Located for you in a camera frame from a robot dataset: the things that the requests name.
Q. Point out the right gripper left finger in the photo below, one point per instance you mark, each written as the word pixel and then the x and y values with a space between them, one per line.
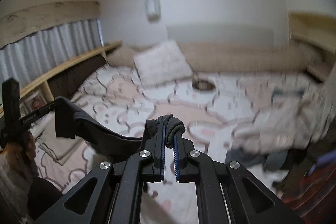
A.
pixel 154 141

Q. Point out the dark grey tank top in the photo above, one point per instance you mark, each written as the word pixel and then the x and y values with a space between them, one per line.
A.
pixel 72 121

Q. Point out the brown round item on bed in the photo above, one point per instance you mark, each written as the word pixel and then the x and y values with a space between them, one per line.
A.
pixel 203 85

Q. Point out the cartoon bear bed sheet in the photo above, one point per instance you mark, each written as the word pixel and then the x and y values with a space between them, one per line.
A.
pixel 116 99

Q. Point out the pile of light clothes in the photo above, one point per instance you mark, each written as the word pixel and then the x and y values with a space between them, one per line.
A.
pixel 291 111

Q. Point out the white fluffy pillow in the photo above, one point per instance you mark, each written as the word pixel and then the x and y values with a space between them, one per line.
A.
pixel 162 63

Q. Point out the beige long bolster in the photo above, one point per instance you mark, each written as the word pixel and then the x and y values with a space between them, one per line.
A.
pixel 219 57

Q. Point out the white wall device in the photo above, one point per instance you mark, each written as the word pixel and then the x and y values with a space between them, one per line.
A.
pixel 153 10

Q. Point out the folded beige cloth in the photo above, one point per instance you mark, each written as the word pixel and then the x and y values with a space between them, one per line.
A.
pixel 60 149

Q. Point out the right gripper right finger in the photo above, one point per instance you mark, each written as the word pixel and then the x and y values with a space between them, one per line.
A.
pixel 186 168

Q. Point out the wooden headboard shelf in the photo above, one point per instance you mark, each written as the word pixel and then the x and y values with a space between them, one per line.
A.
pixel 64 79

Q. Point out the grey curtain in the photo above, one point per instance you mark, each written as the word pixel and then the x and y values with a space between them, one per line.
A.
pixel 36 54

